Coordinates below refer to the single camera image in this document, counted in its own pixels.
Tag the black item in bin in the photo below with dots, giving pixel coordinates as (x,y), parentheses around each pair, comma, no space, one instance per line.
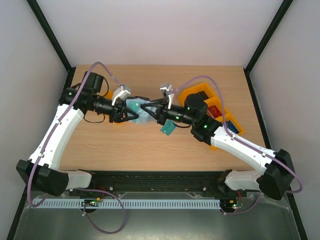
(203,95)

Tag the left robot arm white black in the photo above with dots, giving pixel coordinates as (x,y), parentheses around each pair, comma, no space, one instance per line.
(72,107)

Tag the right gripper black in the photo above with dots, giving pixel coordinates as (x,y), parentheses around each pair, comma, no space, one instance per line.
(161,111)

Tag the yellow three-compartment bin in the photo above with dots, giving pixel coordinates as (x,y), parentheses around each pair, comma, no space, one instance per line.
(213,100)

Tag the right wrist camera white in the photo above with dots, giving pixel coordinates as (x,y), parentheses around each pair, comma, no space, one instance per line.
(167,89)

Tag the blue card in bin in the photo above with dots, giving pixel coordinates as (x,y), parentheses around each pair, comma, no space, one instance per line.
(232,127)

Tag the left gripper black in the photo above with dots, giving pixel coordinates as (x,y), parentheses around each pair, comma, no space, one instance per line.
(118,111)

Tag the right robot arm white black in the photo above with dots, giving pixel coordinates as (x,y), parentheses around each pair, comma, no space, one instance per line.
(237,142)

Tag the teal credit card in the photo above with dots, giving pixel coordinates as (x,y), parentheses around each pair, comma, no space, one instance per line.
(168,127)
(134,105)

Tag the small yellow bin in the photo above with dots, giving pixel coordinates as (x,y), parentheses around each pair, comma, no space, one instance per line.
(110,96)

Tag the white slotted cable duct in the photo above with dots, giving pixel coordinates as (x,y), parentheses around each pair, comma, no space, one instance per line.
(133,204)

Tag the black frame post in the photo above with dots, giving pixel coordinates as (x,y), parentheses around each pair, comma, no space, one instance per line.
(42,20)
(276,20)

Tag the left black frame post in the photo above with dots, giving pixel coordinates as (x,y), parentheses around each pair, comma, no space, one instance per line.
(42,20)

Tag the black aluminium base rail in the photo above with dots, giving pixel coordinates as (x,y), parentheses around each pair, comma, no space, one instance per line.
(209,184)

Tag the right black frame post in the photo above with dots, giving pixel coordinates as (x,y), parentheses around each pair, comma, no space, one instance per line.
(276,20)

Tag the red card in bin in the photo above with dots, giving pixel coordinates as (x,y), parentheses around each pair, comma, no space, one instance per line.
(214,112)

